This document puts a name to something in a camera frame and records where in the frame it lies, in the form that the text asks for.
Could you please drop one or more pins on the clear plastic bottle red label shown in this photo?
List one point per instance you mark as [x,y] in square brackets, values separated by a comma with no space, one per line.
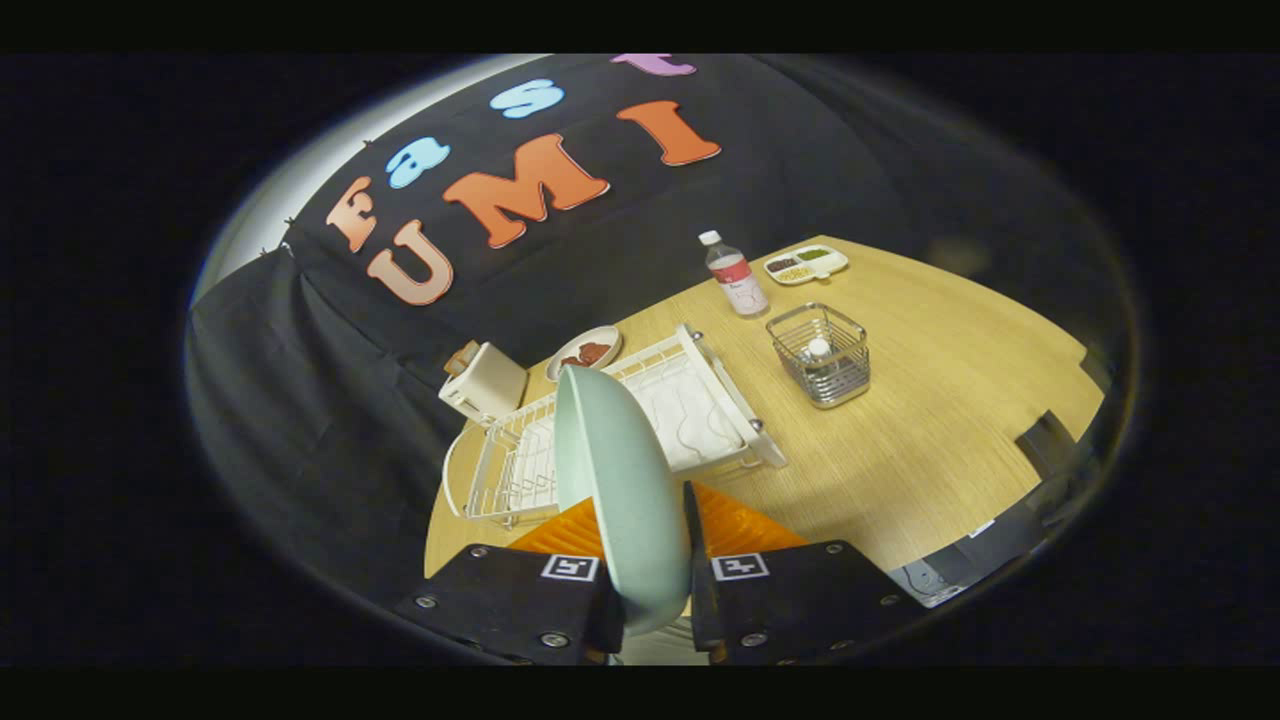
[740,285]

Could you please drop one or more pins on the black backdrop cloth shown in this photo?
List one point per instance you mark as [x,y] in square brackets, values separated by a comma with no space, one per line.
[330,400]

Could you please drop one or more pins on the red food pieces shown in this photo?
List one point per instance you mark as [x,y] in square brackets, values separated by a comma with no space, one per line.
[588,354]

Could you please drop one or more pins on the small white plate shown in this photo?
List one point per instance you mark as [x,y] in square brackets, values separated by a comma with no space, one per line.
[600,338]

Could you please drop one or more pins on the white toaster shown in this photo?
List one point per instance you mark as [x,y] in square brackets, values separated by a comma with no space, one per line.
[490,385]

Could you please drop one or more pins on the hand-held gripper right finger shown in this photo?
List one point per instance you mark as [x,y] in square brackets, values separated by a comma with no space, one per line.
[693,560]

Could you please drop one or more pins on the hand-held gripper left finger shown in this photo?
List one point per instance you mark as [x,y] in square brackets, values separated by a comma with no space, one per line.
[520,610]

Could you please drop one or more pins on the black table clamp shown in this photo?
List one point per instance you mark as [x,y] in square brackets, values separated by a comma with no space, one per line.
[1045,440]
[1095,368]

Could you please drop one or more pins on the white divided condiment dish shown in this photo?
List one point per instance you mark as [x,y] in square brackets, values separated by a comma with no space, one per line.
[805,265]

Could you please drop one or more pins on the brown toast slice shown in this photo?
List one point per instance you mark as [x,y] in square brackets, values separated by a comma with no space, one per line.
[470,350]
[458,364]

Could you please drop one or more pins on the light green plate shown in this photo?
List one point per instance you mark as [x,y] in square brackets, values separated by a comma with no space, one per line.
[620,500]

